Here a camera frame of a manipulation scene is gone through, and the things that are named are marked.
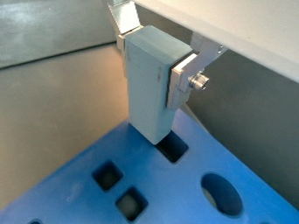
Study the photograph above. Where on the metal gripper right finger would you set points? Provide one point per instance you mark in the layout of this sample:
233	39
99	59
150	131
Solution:
187	75

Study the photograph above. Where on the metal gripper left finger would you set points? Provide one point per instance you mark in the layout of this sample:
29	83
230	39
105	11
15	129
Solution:
125	19

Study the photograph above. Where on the light blue rectangular block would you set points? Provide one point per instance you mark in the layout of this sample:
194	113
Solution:
153	52

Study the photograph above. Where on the blue shape-sorting foam board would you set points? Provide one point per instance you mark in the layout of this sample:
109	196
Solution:
125	181

